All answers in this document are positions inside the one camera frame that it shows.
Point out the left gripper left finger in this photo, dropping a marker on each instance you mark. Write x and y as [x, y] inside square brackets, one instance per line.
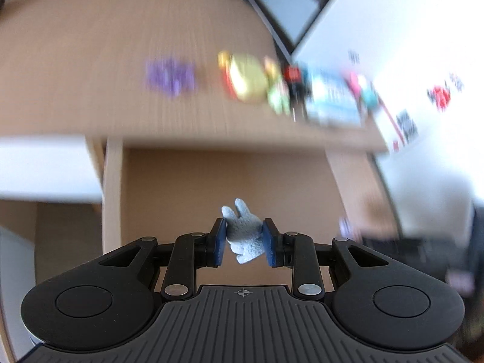
[189, 253]

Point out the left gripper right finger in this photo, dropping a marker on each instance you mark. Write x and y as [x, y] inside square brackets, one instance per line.
[297, 252]

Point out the white wooden drawer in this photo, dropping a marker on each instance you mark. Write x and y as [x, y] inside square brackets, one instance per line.
[165, 193]

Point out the blue wet wipes pack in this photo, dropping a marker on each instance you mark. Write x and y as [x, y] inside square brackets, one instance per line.
[329, 101]

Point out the white adjacent drawer front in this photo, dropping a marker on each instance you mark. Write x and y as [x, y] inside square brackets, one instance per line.
[56, 168]

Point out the black red toy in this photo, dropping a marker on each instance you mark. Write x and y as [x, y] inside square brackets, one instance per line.
[295, 82]

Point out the small yellow green figure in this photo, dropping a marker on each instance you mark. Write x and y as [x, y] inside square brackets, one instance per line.
[277, 92]

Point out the pink teal plush toy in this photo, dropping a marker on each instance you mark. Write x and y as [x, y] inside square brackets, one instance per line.
[362, 88]

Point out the yellow toy block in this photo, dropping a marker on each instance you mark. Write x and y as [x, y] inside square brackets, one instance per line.
[244, 76]

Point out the white aigo box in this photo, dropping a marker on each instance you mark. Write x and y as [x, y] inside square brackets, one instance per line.
[403, 47]

